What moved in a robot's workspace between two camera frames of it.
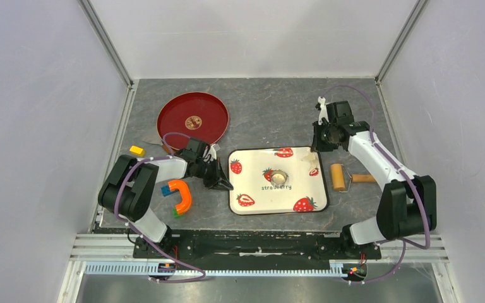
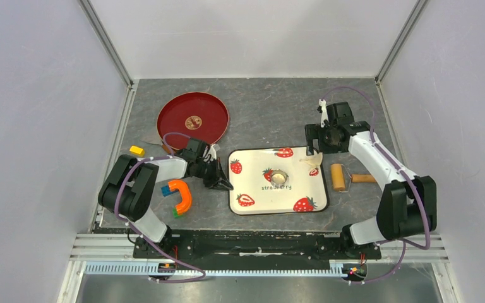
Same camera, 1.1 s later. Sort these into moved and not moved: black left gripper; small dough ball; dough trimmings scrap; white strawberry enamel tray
Moved: dough trimmings scrap
Not moved: white strawberry enamel tray; black left gripper; small dough ball
